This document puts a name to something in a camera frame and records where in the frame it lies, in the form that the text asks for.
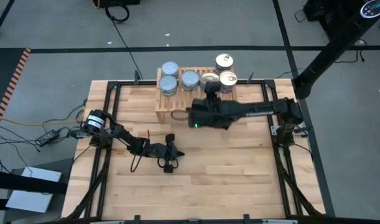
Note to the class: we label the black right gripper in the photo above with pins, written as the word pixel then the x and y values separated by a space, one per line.
pixel 213 95

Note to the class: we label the black beam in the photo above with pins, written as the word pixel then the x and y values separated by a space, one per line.
pixel 21 183

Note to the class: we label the plain gold lid can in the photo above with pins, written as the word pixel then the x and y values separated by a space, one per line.
pixel 208 77

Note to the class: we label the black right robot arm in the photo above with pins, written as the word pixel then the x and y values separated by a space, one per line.
pixel 255 110

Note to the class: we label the white flat box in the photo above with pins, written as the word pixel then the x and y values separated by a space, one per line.
pixel 28 200

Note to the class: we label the black equipment case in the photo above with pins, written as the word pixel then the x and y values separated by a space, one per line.
pixel 118 2

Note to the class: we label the black tower fan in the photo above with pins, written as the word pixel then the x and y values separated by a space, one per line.
pixel 332 46

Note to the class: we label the black power adapter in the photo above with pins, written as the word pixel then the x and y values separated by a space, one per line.
pixel 47 137

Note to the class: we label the orange black striped strip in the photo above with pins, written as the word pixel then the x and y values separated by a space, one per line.
pixel 15 77

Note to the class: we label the red tag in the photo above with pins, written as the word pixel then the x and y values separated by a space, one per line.
pixel 148 134

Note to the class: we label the black equipment pile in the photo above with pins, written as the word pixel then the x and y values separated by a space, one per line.
pixel 317 12

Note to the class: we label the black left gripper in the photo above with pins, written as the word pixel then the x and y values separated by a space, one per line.
pixel 161 151

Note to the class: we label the wooden slatted shelf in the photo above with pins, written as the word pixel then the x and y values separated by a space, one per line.
pixel 177 105

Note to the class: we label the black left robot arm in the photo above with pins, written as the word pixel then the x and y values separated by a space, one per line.
pixel 124 135

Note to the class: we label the black table post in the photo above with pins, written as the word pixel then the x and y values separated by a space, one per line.
pixel 250 77
pixel 136 77

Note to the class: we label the black metal table frame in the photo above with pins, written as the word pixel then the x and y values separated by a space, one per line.
pixel 127 83

